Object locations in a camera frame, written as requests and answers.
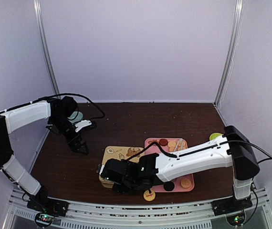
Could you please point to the brown chocolate round cookie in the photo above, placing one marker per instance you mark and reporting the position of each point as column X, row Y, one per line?
column 163, row 142

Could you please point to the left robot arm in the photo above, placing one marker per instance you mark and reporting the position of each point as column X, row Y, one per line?
column 59, row 113

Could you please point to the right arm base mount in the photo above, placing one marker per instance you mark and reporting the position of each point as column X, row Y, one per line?
column 229, row 205

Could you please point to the silver tin lid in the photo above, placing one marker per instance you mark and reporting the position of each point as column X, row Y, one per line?
column 119, row 152

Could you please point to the gold cookie tin box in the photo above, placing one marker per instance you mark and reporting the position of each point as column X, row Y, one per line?
column 106, row 183

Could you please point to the metal tongs white handle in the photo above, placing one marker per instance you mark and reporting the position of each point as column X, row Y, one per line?
column 180, row 145

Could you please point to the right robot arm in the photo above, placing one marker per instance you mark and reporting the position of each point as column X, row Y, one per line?
column 154, row 166

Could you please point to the black sandwich cookie bottom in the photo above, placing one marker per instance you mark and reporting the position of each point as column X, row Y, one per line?
column 168, row 186

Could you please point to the clock face round cookie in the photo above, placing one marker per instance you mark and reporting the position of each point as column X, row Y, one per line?
column 149, row 195

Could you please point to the green plastic bowl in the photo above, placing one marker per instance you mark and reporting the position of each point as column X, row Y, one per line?
column 214, row 136

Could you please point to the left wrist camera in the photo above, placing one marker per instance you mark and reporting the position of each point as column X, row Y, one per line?
column 85, row 124

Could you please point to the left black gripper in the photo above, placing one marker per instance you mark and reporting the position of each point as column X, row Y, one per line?
column 70, row 142

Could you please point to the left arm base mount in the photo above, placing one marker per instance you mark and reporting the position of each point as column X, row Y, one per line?
column 52, row 207

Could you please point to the light blue ceramic bowl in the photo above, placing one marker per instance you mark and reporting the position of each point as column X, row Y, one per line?
column 76, row 117

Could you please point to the pink plastic tray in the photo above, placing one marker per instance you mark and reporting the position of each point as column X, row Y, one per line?
column 168, row 167

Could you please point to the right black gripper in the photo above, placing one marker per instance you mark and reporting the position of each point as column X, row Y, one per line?
column 120, row 190

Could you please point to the right aluminium frame post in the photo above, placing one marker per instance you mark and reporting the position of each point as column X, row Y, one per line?
column 235, row 33

